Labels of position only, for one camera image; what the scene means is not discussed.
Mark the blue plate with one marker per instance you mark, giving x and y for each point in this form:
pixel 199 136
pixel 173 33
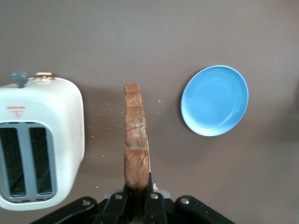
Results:
pixel 215 100

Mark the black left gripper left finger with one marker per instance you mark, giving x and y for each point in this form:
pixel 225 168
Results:
pixel 112 210

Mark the brown tablecloth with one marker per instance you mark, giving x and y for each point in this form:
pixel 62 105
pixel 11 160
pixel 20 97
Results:
pixel 149 35

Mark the brown bread slice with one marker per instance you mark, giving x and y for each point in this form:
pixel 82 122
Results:
pixel 135 140

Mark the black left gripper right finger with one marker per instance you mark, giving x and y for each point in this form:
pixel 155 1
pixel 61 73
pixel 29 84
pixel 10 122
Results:
pixel 158 210

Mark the cream white toaster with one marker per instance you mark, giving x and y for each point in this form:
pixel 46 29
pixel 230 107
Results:
pixel 42 144

